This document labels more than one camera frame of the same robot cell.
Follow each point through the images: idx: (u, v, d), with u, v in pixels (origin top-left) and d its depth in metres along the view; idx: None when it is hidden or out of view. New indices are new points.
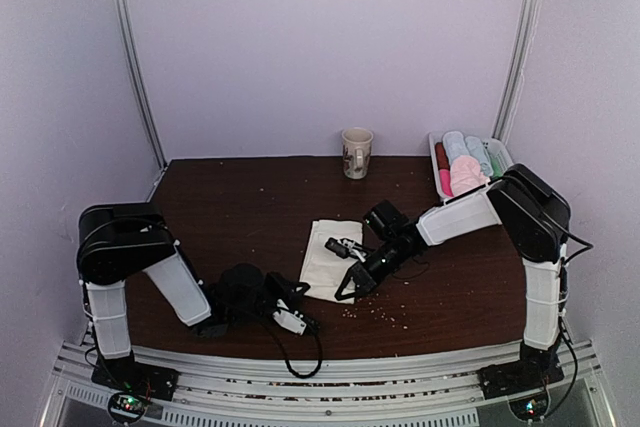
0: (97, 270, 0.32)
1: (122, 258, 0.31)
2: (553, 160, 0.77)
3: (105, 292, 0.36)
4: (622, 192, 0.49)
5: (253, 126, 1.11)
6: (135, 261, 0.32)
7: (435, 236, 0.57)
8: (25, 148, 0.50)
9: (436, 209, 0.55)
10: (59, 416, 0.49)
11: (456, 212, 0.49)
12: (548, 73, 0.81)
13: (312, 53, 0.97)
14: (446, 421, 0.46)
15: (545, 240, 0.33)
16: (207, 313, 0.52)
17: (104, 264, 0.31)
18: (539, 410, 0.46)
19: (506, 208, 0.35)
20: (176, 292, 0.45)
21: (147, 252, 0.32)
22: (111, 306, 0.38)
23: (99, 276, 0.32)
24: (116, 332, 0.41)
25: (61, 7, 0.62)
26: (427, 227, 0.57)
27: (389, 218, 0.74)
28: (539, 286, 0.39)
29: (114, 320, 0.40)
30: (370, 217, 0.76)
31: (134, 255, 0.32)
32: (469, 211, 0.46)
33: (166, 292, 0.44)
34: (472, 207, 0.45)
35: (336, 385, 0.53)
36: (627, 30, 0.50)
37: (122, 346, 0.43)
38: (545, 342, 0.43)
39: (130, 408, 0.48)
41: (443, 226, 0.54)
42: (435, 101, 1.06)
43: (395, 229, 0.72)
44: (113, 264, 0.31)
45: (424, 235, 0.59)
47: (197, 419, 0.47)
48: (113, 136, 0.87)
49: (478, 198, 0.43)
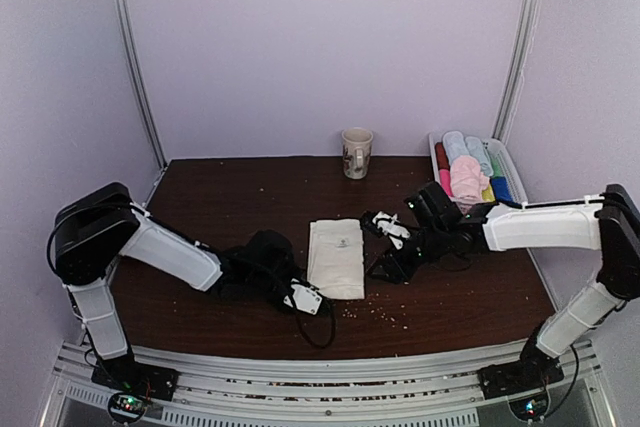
0: (74, 271, 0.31)
1: (90, 251, 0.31)
2: (553, 160, 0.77)
3: (88, 293, 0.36)
4: (622, 192, 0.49)
5: (253, 127, 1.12)
6: (106, 249, 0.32)
7: (502, 245, 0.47)
8: (25, 148, 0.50)
9: (515, 215, 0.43)
10: (59, 416, 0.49)
11: (542, 226, 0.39)
12: (547, 74, 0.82)
13: (311, 53, 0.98)
14: (446, 421, 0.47)
15: None
16: (217, 274, 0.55)
17: (76, 263, 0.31)
18: (539, 410, 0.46)
19: (613, 241, 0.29)
20: (180, 264, 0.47)
21: (112, 237, 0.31)
22: (99, 305, 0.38)
23: (79, 276, 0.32)
24: (109, 331, 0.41)
25: (62, 9, 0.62)
26: (498, 233, 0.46)
27: (440, 207, 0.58)
28: (593, 310, 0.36)
29: (105, 320, 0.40)
30: (415, 200, 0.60)
31: (102, 244, 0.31)
32: (559, 229, 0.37)
33: (169, 268, 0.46)
34: (565, 225, 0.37)
35: (336, 385, 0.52)
36: (626, 31, 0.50)
37: (118, 345, 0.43)
38: (556, 351, 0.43)
39: (130, 408, 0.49)
41: (517, 237, 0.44)
42: (435, 101, 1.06)
43: (446, 224, 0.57)
44: (87, 259, 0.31)
45: (489, 239, 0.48)
47: (197, 419, 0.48)
48: (114, 137, 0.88)
49: (577, 215, 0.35)
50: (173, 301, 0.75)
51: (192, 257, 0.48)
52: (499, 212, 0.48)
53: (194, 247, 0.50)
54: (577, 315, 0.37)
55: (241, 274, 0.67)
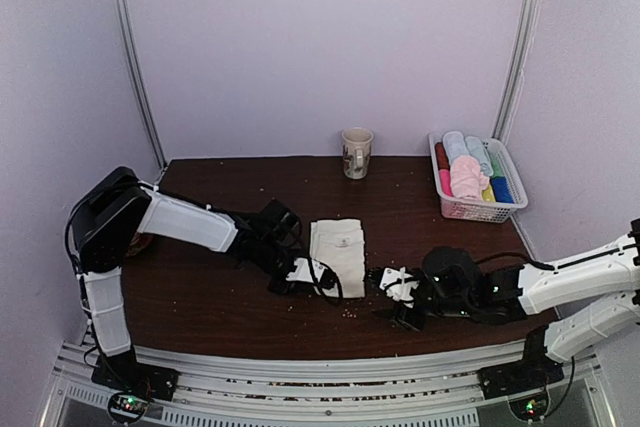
0: (99, 258, 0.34)
1: (110, 236, 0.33)
2: (553, 160, 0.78)
3: (103, 282, 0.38)
4: (622, 192, 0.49)
5: (253, 127, 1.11)
6: (124, 230, 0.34)
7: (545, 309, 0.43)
8: (25, 148, 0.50)
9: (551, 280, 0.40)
10: (59, 416, 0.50)
11: (578, 283, 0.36)
12: (547, 73, 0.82)
13: (311, 53, 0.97)
14: (445, 421, 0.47)
15: None
16: (233, 231, 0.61)
17: (100, 249, 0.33)
18: (540, 410, 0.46)
19: None
20: (195, 229, 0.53)
21: (125, 220, 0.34)
22: (111, 295, 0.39)
23: (104, 262, 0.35)
24: (115, 327, 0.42)
25: (61, 10, 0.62)
26: (533, 298, 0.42)
27: (472, 278, 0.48)
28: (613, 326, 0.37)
29: (114, 312, 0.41)
30: (444, 273, 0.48)
31: (120, 225, 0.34)
32: (604, 284, 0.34)
33: (185, 235, 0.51)
34: (609, 280, 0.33)
35: (336, 384, 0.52)
36: (627, 31, 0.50)
37: (123, 341, 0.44)
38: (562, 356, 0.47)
39: (130, 408, 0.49)
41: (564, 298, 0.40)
42: (435, 101, 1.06)
43: (475, 295, 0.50)
44: (109, 242, 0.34)
45: (526, 305, 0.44)
47: (197, 419, 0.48)
48: (114, 137, 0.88)
49: (616, 267, 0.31)
50: (173, 301, 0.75)
51: (205, 221, 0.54)
52: (527, 276, 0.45)
53: (206, 212, 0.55)
54: (596, 329, 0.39)
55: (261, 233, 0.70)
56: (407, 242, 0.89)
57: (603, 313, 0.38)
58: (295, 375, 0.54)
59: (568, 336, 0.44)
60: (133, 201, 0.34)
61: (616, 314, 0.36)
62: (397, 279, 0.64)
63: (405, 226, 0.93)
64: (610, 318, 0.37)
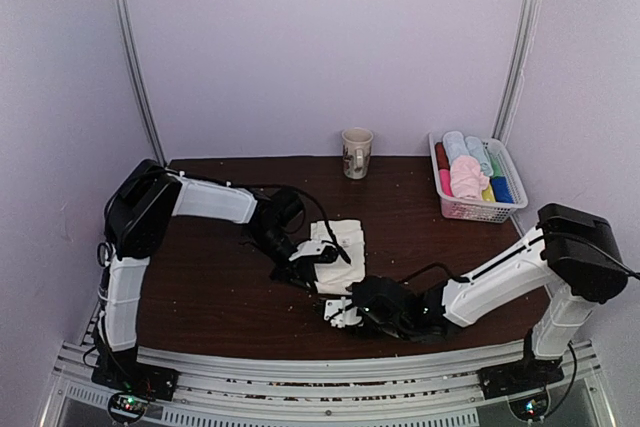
0: (139, 245, 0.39)
1: (149, 223, 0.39)
2: (553, 160, 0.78)
3: (133, 270, 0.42)
4: (622, 193, 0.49)
5: (253, 127, 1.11)
6: (159, 217, 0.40)
7: (471, 316, 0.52)
8: (25, 147, 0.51)
9: (468, 294, 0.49)
10: (59, 416, 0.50)
11: (496, 288, 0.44)
12: (548, 73, 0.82)
13: (311, 53, 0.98)
14: (445, 421, 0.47)
15: (617, 282, 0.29)
16: (252, 201, 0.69)
17: (141, 236, 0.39)
18: (539, 410, 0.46)
19: (569, 269, 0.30)
20: (219, 204, 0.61)
21: (160, 207, 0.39)
22: (134, 285, 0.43)
23: (143, 248, 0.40)
24: (125, 319, 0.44)
25: (62, 8, 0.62)
26: (460, 311, 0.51)
27: (399, 303, 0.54)
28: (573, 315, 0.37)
29: (129, 304, 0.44)
30: (373, 301, 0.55)
31: (156, 212, 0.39)
32: (516, 282, 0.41)
33: (211, 210, 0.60)
34: (520, 276, 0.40)
35: (336, 384, 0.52)
36: (627, 31, 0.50)
37: (130, 337, 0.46)
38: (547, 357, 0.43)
39: (130, 408, 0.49)
41: (483, 304, 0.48)
42: (436, 101, 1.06)
43: (409, 316, 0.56)
44: (148, 229, 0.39)
45: (456, 318, 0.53)
47: (197, 419, 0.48)
48: (113, 136, 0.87)
49: (525, 264, 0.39)
50: (173, 301, 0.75)
51: (226, 197, 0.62)
52: (448, 293, 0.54)
53: (227, 188, 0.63)
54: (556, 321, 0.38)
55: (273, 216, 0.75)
56: (406, 242, 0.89)
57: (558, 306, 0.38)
58: (295, 374, 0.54)
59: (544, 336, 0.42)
60: (167, 189, 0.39)
61: (567, 306, 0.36)
62: (338, 309, 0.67)
63: (405, 226, 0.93)
64: (565, 309, 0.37)
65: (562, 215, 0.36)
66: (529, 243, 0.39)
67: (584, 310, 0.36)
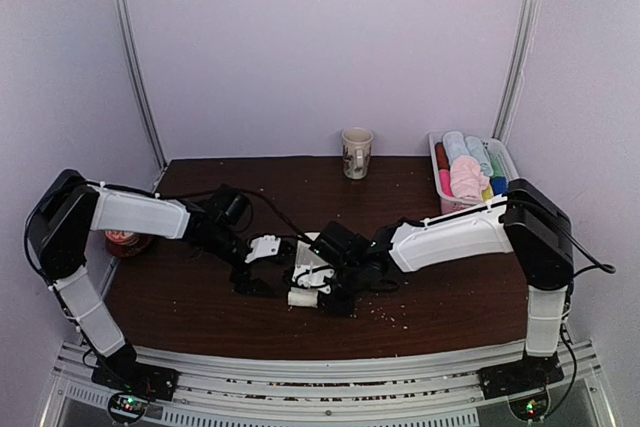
0: (60, 262, 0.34)
1: (68, 237, 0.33)
2: (554, 160, 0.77)
3: (77, 280, 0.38)
4: (621, 193, 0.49)
5: (252, 127, 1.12)
6: (81, 230, 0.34)
7: (413, 264, 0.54)
8: (25, 147, 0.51)
9: (417, 237, 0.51)
10: (59, 416, 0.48)
11: (448, 240, 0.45)
12: (548, 72, 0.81)
13: (310, 53, 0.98)
14: (445, 421, 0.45)
15: (563, 270, 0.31)
16: (188, 215, 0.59)
17: (59, 253, 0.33)
18: (539, 410, 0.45)
19: (529, 244, 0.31)
20: (147, 219, 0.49)
21: (81, 220, 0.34)
22: (85, 295, 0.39)
23: (64, 266, 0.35)
24: (103, 322, 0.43)
25: (61, 9, 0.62)
26: (404, 254, 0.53)
27: (341, 246, 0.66)
28: (549, 306, 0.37)
29: (97, 311, 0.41)
30: (321, 245, 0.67)
31: (75, 226, 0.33)
32: (467, 239, 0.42)
33: (136, 226, 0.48)
34: (474, 234, 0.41)
35: (336, 385, 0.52)
36: (627, 31, 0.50)
37: (116, 336, 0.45)
38: (540, 350, 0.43)
39: (130, 408, 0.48)
41: (426, 252, 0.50)
42: (435, 101, 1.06)
43: (355, 257, 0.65)
44: (66, 245, 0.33)
45: (399, 260, 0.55)
47: (196, 419, 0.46)
48: (113, 136, 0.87)
49: (482, 223, 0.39)
50: (173, 301, 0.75)
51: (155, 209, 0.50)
52: (401, 235, 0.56)
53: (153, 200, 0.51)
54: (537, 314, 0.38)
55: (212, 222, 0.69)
56: None
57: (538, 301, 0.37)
58: (294, 375, 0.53)
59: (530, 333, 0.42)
60: (82, 199, 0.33)
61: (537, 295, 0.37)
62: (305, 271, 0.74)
63: None
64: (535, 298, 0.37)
65: (527, 194, 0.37)
66: (490, 208, 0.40)
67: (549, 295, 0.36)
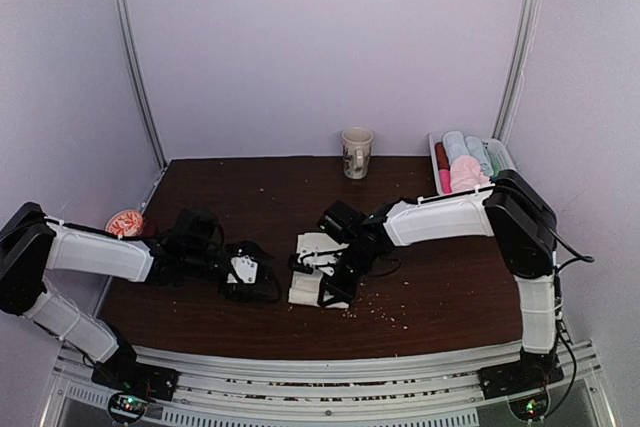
0: (11, 298, 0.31)
1: (20, 276, 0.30)
2: (554, 160, 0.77)
3: (50, 308, 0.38)
4: (621, 193, 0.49)
5: (253, 127, 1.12)
6: (35, 266, 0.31)
7: (405, 238, 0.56)
8: (25, 148, 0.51)
9: (410, 212, 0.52)
10: (59, 416, 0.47)
11: (436, 219, 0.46)
12: (548, 72, 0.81)
13: (310, 53, 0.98)
14: (445, 421, 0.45)
15: (540, 258, 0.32)
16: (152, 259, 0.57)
17: (9, 291, 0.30)
18: (539, 410, 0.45)
19: (507, 227, 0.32)
20: (107, 261, 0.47)
21: (35, 255, 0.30)
22: (59, 318, 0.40)
23: (16, 301, 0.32)
24: (88, 335, 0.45)
25: (61, 10, 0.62)
26: (396, 227, 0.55)
27: (344, 220, 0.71)
28: (538, 297, 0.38)
29: (78, 328, 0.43)
30: (325, 222, 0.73)
31: (27, 263, 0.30)
32: (451, 219, 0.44)
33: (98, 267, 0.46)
34: (460, 215, 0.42)
35: (336, 385, 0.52)
36: (627, 32, 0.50)
37: (105, 343, 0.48)
38: (537, 347, 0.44)
39: (131, 408, 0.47)
41: (414, 228, 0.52)
42: (436, 101, 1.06)
43: (355, 229, 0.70)
44: (16, 283, 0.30)
45: (392, 234, 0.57)
47: (197, 419, 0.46)
48: (113, 137, 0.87)
49: (467, 205, 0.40)
50: (173, 301, 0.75)
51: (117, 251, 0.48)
52: (397, 210, 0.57)
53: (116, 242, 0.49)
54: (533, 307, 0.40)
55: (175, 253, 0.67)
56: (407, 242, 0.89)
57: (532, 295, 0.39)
58: (294, 375, 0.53)
59: (527, 327, 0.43)
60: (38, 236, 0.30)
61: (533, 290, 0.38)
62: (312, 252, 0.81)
63: None
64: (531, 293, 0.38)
65: (516, 185, 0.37)
66: (477, 191, 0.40)
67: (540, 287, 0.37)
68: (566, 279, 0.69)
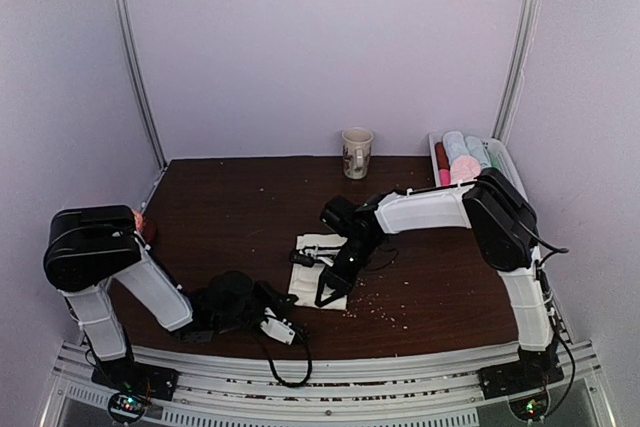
0: (63, 278, 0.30)
1: (84, 267, 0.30)
2: (553, 160, 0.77)
3: (87, 300, 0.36)
4: (621, 193, 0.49)
5: (252, 127, 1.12)
6: (103, 269, 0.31)
7: (393, 226, 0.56)
8: (26, 147, 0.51)
9: (400, 199, 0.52)
10: (59, 416, 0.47)
11: (421, 209, 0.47)
12: (548, 71, 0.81)
13: (309, 53, 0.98)
14: (445, 421, 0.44)
15: (514, 252, 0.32)
16: (188, 318, 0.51)
17: (68, 272, 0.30)
18: (539, 410, 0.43)
19: (482, 219, 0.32)
20: (153, 298, 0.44)
21: (110, 261, 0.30)
22: (92, 309, 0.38)
23: (64, 282, 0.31)
24: (107, 333, 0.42)
25: (61, 10, 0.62)
26: (385, 214, 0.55)
27: (342, 211, 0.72)
28: (526, 293, 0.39)
29: (100, 323, 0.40)
30: (325, 215, 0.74)
31: (98, 262, 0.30)
32: (438, 210, 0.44)
33: (144, 299, 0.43)
34: (443, 206, 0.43)
35: (336, 385, 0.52)
36: (627, 30, 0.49)
37: (116, 346, 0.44)
38: (536, 344, 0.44)
39: (130, 408, 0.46)
41: (402, 218, 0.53)
42: (436, 100, 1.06)
43: (352, 218, 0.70)
44: (78, 270, 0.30)
45: (381, 222, 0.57)
47: (197, 419, 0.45)
48: (112, 136, 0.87)
49: (451, 198, 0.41)
50: None
51: (165, 298, 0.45)
52: (388, 200, 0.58)
53: (176, 288, 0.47)
54: (523, 304, 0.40)
55: (205, 319, 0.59)
56: (407, 243, 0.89)
57: (523, 290, 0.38)
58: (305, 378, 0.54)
59: (522, 326, 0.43)
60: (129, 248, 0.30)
61: (527, 290, 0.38)
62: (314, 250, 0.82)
63: None
64: (523, 290, 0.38)
65: (498, 182, 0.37)
66: (460, 185, 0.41)
67: (526, 286, 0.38)
68: (565, 280, 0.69)
